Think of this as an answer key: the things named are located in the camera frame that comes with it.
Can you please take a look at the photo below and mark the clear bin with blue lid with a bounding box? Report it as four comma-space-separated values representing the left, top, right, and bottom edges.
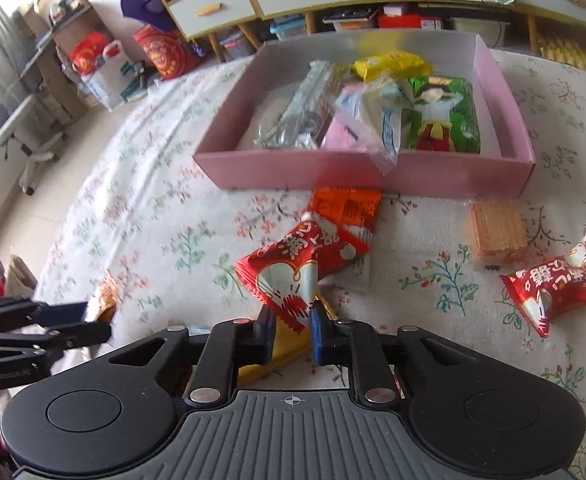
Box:
270, 16, 307, 42

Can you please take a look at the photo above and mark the green snack packet with figure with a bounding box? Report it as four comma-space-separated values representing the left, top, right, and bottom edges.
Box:
403, 74, 482, 154

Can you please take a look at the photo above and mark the small orange snack packet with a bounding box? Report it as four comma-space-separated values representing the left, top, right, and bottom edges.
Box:
94, 270, 120, 322

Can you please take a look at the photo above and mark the pink cardboard box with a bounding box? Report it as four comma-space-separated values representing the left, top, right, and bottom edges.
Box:
193, 30, 536, 200

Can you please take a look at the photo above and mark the pink snack packet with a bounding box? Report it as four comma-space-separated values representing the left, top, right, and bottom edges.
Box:
320, 112, 374, 152

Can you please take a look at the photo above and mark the wide clear storage bin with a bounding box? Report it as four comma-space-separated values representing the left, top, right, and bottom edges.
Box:
448, 15, 512, 37

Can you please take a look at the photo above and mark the black tool on white base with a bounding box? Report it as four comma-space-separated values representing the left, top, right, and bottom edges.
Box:
120, 60, 150, 104

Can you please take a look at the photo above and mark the small clear storage bin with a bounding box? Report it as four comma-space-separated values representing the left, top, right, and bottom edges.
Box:
223, 32, 257, 62

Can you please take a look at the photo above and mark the red flat box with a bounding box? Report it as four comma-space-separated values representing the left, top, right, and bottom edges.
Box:
378, 5, 444, 32

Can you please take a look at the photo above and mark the red snack packet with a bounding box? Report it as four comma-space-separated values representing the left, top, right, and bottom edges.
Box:
235, 210, 377, 334
500, 227, 586, 339

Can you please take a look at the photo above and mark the wooden side shelf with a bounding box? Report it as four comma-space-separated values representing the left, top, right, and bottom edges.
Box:
18, 0, 95, 122

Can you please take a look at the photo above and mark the clear wafer biscuit pack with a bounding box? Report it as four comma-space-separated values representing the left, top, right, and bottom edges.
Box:
469, 200, 528, 267

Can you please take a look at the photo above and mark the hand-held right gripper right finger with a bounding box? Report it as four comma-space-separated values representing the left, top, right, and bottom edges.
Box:
310, 304, 478, 408

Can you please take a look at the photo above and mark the grey office chair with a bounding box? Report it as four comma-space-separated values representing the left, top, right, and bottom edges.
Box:
0, 87, 69, 197

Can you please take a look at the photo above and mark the orange-red foil snack packet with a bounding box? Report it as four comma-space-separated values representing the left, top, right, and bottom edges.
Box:
309, 187, 382, 234

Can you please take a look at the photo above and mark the yellow egg tray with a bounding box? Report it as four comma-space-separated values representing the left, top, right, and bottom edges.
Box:
540, 30, 586, 77

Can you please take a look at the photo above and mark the white shopping bag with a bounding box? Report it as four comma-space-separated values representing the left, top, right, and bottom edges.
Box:
70, 32, 127, 112

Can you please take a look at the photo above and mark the long clear cracker packet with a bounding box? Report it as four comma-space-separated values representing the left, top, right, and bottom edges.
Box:
335, 77, 415, 177

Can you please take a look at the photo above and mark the wooden cabinet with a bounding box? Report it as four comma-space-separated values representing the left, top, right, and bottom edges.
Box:
138, 0, 586, 63

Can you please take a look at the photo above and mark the clear silver snack packet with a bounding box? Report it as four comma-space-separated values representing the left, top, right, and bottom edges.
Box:
285, 60, 345, 123

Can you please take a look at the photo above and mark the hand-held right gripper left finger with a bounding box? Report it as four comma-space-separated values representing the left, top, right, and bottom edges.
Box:
106, 305, 279, 408

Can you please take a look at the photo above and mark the clear bin with dark lid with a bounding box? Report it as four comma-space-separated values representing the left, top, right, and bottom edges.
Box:
323, 6, 380, 31

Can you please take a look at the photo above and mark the red gift bag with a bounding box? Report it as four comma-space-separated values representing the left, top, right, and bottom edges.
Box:
133, 25, 204, 82

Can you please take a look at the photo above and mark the yellow snack packet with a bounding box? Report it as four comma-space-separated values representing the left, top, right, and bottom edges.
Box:
350, 50, 434, 84

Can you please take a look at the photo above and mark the floral tablecloth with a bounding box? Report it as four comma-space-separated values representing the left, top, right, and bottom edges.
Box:
36, 47, 586, 480

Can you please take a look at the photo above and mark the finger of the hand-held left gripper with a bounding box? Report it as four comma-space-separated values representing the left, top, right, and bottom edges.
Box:
0, 296, 90, 332
0, 321, 112, 366

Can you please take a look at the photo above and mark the mustard snack packet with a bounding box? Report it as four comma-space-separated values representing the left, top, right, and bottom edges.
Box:
238, 300, 340, 386

